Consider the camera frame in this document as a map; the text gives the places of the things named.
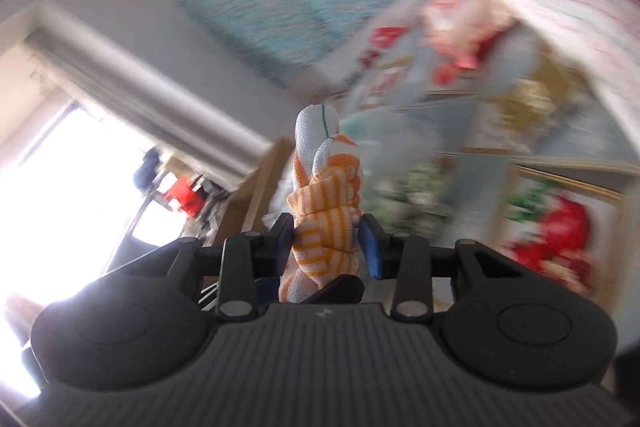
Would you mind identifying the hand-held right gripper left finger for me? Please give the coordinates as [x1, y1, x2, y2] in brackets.
[117, 213, 296, 320]

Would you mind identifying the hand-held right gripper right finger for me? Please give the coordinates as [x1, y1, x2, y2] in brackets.
[359, 213, 538, 320]

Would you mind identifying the orange striped white cloth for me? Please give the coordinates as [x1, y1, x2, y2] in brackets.
[277, 103, 363, 305]

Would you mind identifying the brown cardboard box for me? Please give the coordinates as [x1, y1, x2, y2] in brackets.
[215, 139, 298, 248]

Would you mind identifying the green scrunchie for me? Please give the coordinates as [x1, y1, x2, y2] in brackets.
[375, 164, 441, 233]

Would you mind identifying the red plastic basin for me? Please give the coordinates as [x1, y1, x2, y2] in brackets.
[162, 177, 208, 215]

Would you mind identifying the white curtain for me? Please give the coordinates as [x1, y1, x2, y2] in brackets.
[22, 2, 273, 180]

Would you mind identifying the white pink grid quilt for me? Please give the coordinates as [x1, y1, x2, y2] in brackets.
[430, 0, 640, 122]

